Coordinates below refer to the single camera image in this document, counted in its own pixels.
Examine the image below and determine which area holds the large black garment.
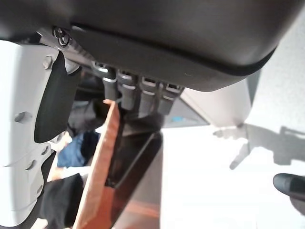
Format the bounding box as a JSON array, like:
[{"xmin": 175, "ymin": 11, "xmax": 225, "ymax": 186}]
[{"xmin": 39, "ymin": 173, "xmax": 84, "ymax": 227}]

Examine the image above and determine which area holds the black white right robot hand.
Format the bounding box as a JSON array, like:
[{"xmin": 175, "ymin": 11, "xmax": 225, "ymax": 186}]
[{"xmin": 0, "ymin": 0, "xmax": 305, "ymax": 229}]

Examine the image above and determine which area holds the small black garment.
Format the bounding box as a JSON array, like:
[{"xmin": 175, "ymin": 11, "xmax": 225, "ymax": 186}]
[{"xmin": 68, "ymin": 99, "xmax": 112, "ymax": 134}]

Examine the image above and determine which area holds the navy blue garment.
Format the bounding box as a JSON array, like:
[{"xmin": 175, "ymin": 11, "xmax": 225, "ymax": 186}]
[{"xmin": 57, "ymin": 132, "xmax": 100, "ymax": 168}]

